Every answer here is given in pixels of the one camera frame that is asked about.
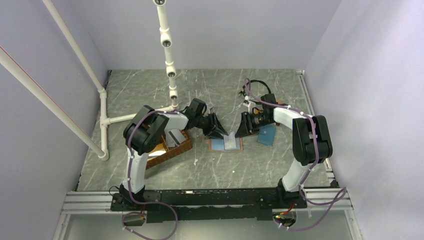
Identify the aluminium rail frame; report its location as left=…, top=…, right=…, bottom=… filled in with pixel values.
left=53, top=188, right=363, bottom=240

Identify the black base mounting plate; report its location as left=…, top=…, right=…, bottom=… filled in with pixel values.
left=110, top=187, right=307, bottom=223

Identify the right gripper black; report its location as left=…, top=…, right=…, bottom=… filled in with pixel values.
left=235, top=111, right=273, bottom=138

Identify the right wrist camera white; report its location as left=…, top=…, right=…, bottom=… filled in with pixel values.
left=242, top=96, right=256, bottom=114

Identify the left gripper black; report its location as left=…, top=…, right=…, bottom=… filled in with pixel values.
left=194, top=112, right=228, bottom=140

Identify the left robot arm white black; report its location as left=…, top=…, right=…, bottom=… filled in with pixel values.
left=119, top=98, right=228, bottom=210

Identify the gold card in basket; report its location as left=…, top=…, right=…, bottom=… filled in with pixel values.
left=148, top=150, right=166, bottom=160

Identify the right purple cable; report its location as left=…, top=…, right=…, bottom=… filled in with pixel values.
left=243, top=78, right=347, bottom=232

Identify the blue card holder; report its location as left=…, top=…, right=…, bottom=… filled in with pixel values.
left=256, top=124, right=276, bottom=146

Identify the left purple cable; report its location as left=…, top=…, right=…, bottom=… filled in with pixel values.
left=121, top=109, right=186, bottom=240

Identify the black cable loop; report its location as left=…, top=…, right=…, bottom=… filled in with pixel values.
left=238, top=79, right=273, bottom=100

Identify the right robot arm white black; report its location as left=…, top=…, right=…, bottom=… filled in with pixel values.
left=235, top=93, right=333, bottom=208

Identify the purple cable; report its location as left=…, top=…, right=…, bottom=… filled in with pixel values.
left=121, top=109, right=186, bottom=240
left=243, top=78, right=347, bottom=232

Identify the grey card in basket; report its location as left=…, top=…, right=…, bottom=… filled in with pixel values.
left=165, top=129, right=186, bottom=148

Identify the brown wicker basket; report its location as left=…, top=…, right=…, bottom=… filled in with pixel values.
left=146, top=130, right=193, bottom=169

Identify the white pvc pipe frame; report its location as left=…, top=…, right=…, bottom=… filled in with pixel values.
left=0, top=0, right=180, bottom=162

